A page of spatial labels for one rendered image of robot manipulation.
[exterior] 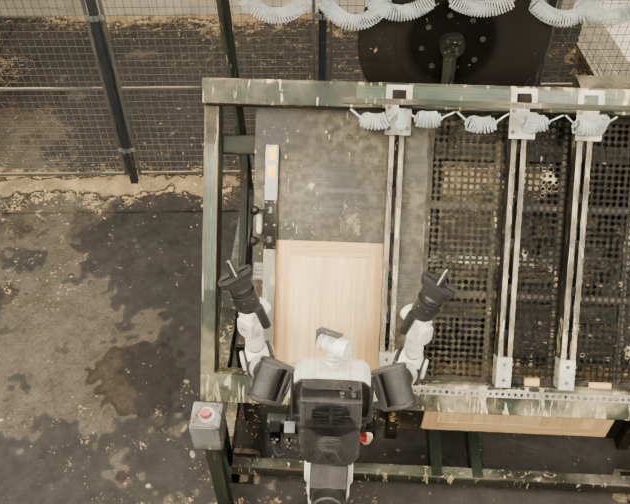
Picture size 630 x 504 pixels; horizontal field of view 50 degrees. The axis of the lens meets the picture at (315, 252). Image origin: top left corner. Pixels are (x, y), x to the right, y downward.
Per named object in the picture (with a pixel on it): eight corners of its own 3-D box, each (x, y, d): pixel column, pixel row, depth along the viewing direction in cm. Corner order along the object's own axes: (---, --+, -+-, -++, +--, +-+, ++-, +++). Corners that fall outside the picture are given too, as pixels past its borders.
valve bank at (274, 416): (259, 461, 293) (256, 432, 276) (263, 431, 303) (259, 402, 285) (376, 467, 291) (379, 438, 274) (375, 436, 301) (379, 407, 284)
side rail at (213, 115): (205, 366, 294) (200, 373, 283) (209, 107, 282) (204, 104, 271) (219, 366, 294) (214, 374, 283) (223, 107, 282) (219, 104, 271)
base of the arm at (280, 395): (280, 405, 241) (282, 411, 230) (245, 393, 240) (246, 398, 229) (294, 365, 243) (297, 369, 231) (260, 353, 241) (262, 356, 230)
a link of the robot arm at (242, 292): (213, 277, 233) (224, 301, 241) (223, 291, 226) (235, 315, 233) (244, 258, 236) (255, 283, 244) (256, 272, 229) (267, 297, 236)
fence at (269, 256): (261, 372, 287) (260, 375, 283) (267, 145, 277) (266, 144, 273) (273, 373, 287) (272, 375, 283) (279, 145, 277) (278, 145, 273)
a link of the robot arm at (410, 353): (430, 333, 250) (426, 358, 265) (403, 324, 253) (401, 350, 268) (422, 356, 244) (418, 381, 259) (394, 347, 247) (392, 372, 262)
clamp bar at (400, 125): (372, 376, 286) (375, 395, 262) (385, 88, 272) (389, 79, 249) (396, 377, 285) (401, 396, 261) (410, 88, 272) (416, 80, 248)
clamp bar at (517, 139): (486, 381, 284) (500, 400, 260) (505, 91, 271) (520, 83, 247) (511, 382, 283) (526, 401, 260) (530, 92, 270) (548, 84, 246)
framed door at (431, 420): (421, 424, 341) (421, 428, 339) (435, 360, 302) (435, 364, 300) (603, 433, 338) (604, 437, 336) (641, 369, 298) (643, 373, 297)
